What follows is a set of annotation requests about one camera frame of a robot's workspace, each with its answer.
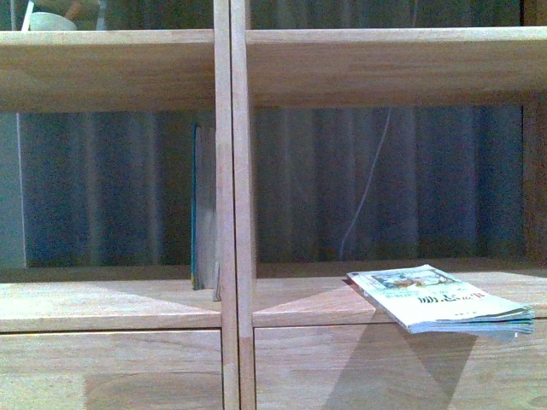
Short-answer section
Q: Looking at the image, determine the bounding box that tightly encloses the white paperback book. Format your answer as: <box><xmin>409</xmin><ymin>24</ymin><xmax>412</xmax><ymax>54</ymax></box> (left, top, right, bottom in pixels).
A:
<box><xmin>346</xmin><ymin>265</ymin><xmax>535</xmax><ymax>340</ymax></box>

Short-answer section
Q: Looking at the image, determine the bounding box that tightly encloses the teal upright book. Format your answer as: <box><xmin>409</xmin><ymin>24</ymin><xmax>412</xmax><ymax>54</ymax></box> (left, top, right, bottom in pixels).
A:
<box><xmin>191</xmin><ymin>125</ymin><xmax>221</xmax><ymax>302</ymax></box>

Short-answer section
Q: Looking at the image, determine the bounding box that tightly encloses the dark pleated curtain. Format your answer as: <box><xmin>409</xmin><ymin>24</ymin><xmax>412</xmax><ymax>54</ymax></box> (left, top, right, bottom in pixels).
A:
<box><xmin>16</xmin><ymin>0</ymin><xmax>525</xmax><ymax>269</ymax></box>

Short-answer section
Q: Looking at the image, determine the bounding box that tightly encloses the white bowl on shelf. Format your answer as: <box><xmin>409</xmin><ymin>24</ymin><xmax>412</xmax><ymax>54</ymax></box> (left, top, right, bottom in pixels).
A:
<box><xmin>29</xmin><ymin>12</ymin><xmax>78</xmax><ymax>32</ymax></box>

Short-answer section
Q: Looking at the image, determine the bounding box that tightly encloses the wooden bookshelf unit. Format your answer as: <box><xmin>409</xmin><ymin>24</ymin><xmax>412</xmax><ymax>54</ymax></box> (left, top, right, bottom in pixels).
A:
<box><xmin>1</xmin><ymin>1</ymin><xmax>546</xmax><ymax>409</ymax></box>

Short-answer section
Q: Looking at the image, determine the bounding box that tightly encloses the thin white cable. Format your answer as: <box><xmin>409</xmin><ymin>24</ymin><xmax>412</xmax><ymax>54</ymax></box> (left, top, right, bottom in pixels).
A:
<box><xmin>339</xmin><ymin>106</ymin><xmax>393</xmax><ymax>260</ymax></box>

